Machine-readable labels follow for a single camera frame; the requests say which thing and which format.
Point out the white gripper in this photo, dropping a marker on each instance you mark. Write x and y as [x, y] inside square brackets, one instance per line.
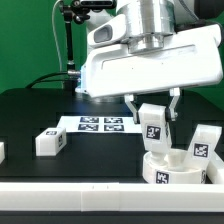
[128, 57]

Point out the white round stool seat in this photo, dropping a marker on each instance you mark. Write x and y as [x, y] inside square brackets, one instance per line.
[171, 170]

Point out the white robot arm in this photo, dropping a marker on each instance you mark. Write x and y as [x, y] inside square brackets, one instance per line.
[173, 13]

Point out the white marker sheet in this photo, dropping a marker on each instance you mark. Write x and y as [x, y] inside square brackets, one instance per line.
[98, 124]

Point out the white block at left edge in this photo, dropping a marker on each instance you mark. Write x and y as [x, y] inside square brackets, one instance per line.
[2, 152]

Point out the white L-shaped obstacle wall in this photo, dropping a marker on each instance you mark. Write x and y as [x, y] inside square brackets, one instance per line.
[116, 196]

